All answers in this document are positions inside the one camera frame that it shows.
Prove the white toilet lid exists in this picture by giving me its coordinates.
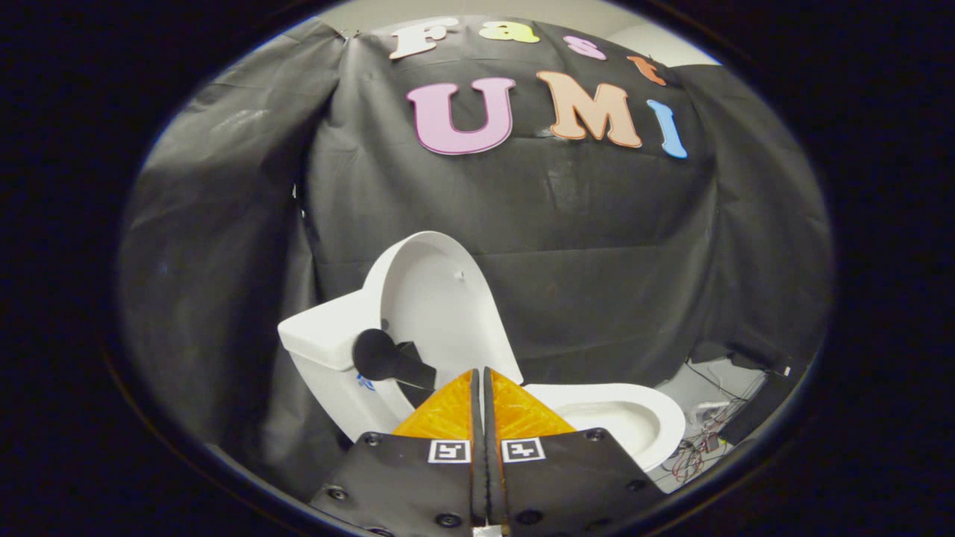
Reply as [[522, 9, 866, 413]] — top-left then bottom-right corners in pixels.
[[362, 230, 525, 408]]

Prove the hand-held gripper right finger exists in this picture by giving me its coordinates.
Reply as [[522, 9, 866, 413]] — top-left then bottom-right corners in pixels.
[[483, 365, 669, 535]]

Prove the black backdrop cloth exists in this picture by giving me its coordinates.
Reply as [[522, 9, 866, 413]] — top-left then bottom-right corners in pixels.
[[119, 16, 833, 502]]

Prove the tangle of thin wires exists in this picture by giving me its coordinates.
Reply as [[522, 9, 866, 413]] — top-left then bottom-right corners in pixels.
[[660, 358, 771, 483]]

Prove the white toilet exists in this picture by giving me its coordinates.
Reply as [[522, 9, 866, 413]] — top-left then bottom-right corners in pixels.
[[278, 289, 686, 473]]

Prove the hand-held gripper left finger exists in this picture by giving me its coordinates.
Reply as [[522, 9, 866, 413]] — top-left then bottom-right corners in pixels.
[[310, 367, 490, 537]]

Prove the black toilet flush handle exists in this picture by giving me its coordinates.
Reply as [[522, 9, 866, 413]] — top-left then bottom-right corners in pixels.
[[352, 328, 438, 391]]

